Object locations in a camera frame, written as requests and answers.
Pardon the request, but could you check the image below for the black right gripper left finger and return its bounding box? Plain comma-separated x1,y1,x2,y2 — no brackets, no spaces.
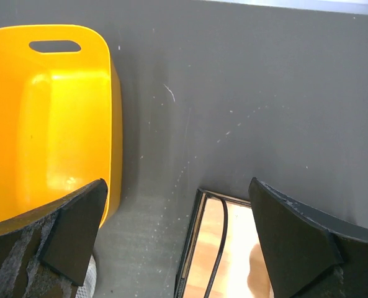
0,179,108,297

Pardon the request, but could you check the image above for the yellow plastic basket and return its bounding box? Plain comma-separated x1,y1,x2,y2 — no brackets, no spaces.
0,24,123,222

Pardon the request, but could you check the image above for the wooden wire-frame shelf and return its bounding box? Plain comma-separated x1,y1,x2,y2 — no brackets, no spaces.
174,189,274,297

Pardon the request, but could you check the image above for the white mesh laundry bag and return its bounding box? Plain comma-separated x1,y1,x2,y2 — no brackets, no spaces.
75,255,97,298

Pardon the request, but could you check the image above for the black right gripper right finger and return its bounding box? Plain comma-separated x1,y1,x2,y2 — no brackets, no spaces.
249,178,368,297

